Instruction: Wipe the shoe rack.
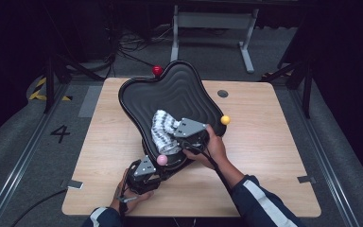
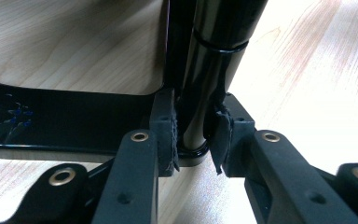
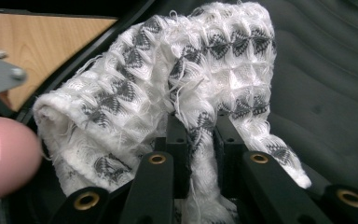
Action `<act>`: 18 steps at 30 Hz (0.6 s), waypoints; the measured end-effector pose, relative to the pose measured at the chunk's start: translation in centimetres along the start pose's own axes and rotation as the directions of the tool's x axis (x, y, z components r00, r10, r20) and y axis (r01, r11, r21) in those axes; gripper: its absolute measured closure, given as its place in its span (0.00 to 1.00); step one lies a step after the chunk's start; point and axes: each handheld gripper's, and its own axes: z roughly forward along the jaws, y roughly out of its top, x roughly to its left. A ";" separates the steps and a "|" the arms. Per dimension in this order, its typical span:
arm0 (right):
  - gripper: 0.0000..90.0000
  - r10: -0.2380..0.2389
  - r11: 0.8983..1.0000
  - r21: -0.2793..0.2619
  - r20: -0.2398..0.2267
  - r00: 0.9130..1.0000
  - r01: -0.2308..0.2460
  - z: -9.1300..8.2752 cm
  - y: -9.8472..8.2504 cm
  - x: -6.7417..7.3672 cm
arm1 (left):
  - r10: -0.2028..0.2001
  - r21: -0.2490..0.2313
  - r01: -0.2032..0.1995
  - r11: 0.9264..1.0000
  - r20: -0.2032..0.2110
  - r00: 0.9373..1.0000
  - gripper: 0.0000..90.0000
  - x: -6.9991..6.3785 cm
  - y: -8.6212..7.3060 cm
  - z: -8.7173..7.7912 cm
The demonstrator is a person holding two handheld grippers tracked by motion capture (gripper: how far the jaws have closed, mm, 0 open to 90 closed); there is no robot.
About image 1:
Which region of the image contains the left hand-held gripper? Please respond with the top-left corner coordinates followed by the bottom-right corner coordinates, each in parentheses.
top-left (126, 154), bottom-right (172, 195)

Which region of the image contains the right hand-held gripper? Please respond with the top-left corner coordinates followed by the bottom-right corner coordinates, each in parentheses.
top-left (173, 117), bottom-right (211, 155)

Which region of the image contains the white patterned cloth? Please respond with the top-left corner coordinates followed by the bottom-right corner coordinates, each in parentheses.
top-left (150, 109), bottom-right (184, 156)

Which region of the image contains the black wavy tray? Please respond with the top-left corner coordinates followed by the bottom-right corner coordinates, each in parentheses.
top-left (118, 60), bottom-right (228, 171)

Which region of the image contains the person's left hand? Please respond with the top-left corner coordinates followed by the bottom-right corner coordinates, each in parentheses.
top-left (111, 168), bottom-right (155, 216)

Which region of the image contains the person's right hand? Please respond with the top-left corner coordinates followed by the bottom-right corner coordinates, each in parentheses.
top-left (182, 124), bottom-right (230, 171)

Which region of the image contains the grey tape piece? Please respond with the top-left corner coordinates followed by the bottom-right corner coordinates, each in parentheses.
top-left (297, 175), bottom-right (317, 184)
top-left (66, 179), bottom-right (85, 191)

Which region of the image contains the red ball knob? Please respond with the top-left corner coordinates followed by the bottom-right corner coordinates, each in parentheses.
top-left (151, 64), bottom-right (164, 77)

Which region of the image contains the black metal stand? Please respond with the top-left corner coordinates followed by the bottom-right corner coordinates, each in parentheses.
top-left (259, 46), bottom-right (315, 119)
top-left (42, 46), bottom-right (105, 114)

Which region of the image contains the yellow black hazard tape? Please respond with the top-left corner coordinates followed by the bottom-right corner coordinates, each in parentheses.
top-left (27, 77), bottom-right (74, 102)

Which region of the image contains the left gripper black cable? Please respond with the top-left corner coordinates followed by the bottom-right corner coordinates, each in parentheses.
top-left (116, 176), bottom-right (130, 223)

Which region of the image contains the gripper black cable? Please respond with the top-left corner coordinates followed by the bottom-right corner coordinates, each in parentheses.
top-left (184, 141), bottom-right (234, 197)
top-left (116, 176), bottom-right (130, 223)

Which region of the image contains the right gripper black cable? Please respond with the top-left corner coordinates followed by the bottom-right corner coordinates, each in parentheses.
top-left (184, 141), bottom-right (234, 197)

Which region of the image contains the black floor cable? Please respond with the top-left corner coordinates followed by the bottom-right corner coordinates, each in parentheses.
top-left (10, 187), bottom-right (69, 227)

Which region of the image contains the bundle of floor cables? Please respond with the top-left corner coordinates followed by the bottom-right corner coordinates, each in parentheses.
top-left (103, 26), bottom-right (176, 79)

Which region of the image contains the grey metal table frame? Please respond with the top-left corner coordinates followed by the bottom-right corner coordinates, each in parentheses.
top-left (169, 4), bottom-right (260, 75)

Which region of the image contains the aluminium floor rail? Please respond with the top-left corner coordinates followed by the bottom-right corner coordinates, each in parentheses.
top-left (0, 82), bottom-right (73, 227)
top-left (287, 88), bottom-right (362, 227)

